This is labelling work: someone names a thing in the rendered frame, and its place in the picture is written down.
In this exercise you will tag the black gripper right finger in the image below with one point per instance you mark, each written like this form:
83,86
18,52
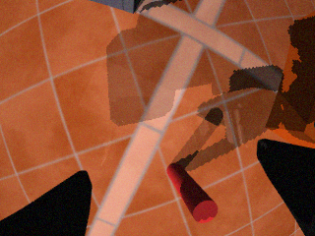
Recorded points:
291,169

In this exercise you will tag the dark red peg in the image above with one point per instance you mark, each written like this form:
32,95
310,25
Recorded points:
203,208

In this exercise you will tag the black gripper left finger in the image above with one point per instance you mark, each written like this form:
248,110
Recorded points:
62,211

